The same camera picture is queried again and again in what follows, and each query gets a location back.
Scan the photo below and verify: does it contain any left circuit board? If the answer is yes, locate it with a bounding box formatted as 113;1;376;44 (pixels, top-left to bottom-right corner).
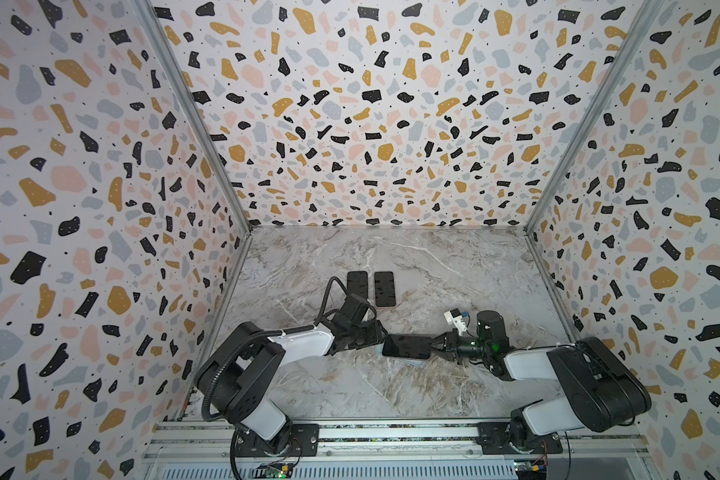
252;462;294;479

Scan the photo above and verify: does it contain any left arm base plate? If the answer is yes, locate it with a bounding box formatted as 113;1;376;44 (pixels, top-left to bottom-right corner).
230;422;320;458

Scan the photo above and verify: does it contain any light blue phone case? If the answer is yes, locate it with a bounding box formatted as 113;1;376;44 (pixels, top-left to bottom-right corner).
373;344;426;366

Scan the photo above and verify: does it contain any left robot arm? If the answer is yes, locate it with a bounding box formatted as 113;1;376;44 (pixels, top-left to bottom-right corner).
194;294;388;450

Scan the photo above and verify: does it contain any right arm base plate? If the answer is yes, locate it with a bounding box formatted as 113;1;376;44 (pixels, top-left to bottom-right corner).
476;420;563;455

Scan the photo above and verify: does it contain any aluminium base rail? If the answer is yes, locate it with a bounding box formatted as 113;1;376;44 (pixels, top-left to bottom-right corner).
134;418;660;479

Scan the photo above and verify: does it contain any circuit board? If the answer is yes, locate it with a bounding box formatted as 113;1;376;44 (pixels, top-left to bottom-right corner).
513;460;548;480
252;462;294;479

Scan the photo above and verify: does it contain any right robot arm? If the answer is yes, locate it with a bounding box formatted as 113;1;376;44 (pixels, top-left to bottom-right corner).
429;310;652;448

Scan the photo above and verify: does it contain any right circuit board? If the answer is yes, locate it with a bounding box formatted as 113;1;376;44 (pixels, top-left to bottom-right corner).
513;460;548;480

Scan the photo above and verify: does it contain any black phone case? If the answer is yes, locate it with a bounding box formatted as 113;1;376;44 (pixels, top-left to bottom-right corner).
346;270;370;301

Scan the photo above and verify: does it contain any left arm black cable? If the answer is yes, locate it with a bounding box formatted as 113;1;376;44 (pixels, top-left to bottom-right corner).
314;275;352;322

